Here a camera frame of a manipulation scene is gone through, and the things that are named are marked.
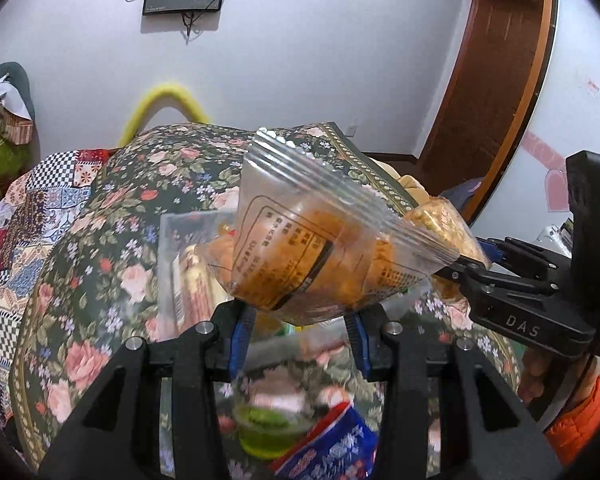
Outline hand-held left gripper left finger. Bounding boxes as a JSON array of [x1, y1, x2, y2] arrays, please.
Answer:
[[37, 300, 258, 480]]

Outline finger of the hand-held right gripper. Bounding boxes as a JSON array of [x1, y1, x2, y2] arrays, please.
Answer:
[[432, 256, 557, 297], [476, 236, 574, 282]]

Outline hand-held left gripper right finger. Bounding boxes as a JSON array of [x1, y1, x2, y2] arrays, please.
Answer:
[[342, 302, 563, 480]]

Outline clear cracker pack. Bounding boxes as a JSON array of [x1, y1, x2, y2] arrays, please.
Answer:
[[402, 197, 493, 271]]

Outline pink snack bar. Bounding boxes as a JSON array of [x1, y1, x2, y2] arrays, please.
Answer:
[[171, 254, 207, 330]]

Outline beige snack bar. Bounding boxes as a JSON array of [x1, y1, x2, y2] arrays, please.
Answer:
[[189, 244, 227, 313]]

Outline clear bag of orange snacks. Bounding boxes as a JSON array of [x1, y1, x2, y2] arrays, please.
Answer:
[[202, 127, 461, 327]]

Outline clear plastic container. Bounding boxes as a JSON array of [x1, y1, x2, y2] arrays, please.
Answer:
[[157, 207, 433, 358]]

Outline person's right hand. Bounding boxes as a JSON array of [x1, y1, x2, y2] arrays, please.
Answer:
[[519, 347, 600, 408]]

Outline grey-blue cloth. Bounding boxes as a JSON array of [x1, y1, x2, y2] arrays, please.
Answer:
[[439, 179, 482, 212]]

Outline green jelly cup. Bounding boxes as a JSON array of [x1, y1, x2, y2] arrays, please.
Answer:
[[231, 374, 323, 461]]

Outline red snack packet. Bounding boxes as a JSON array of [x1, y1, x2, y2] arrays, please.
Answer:
[[270, 402, 381, 480]]

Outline beige duvet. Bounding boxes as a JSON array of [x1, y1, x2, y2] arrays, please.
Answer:
[[370, 157, 433, 207]]

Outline floral blanket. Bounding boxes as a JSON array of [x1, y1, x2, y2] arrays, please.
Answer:
[[10, 122, 526, 480]]

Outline wooden wardrobe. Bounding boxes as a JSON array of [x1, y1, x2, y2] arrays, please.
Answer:
[[417, 0, 561, 226]]

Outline patchwork quilt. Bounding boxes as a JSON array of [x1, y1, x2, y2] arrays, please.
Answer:
[[0, 147, 126, 426]]

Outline yellow foam tube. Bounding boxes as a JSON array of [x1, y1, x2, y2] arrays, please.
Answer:
[[119, 81, 212, 147]]

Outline green fuzzy cloth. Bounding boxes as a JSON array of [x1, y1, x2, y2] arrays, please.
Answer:
[[0, 139, 32, 206]]

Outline orange patterned cloth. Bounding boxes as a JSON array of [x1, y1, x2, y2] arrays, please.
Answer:
[[0, 112, 34, 147]]

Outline white crumpled cloth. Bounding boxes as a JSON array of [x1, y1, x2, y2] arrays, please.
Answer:
[[0, 77, 23, 113]]

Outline grey round cushion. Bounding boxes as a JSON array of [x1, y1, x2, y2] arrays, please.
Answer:
[[0, 61, 37, 121]]

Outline black monitor cable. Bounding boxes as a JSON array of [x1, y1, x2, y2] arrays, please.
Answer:
[[181, 12, 204, 39]]

